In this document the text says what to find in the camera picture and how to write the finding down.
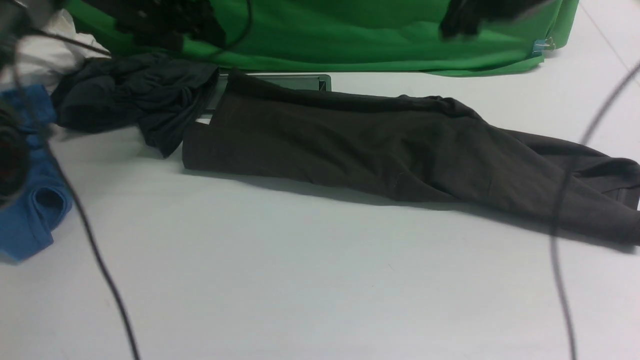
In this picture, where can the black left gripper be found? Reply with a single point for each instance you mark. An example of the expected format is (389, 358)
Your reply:
(164, 23)

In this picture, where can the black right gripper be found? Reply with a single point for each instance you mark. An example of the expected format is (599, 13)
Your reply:
(465, 17)

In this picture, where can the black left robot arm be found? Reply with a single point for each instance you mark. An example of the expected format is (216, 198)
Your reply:
(19, 19)

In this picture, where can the green backdrop cloth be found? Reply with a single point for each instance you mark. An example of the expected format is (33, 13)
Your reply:
(383, 36)

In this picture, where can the dark teal crumpled garment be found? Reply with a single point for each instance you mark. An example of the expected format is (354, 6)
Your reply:
(159, 94)

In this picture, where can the blue binder clip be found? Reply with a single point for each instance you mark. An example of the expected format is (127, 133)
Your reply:
(542, 47)

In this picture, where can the white crumpled garment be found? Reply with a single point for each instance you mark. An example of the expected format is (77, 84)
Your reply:
(45, 61)

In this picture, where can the blue crumpled garment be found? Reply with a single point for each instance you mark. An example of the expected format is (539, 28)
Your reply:
(26, 225)

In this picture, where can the metal table cable hatch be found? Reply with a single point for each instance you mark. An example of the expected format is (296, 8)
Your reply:
(300, 82)

